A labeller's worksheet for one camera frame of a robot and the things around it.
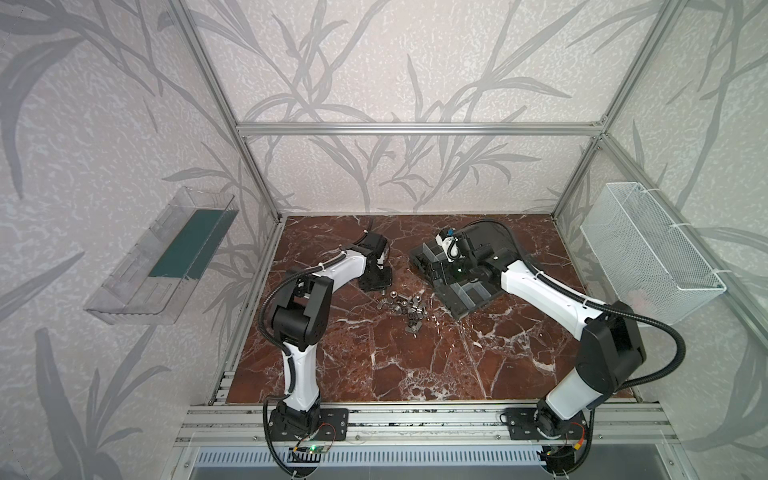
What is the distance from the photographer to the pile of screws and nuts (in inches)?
36.4

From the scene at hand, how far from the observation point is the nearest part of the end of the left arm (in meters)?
0.75

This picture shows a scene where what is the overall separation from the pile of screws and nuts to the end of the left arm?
9 centimetres
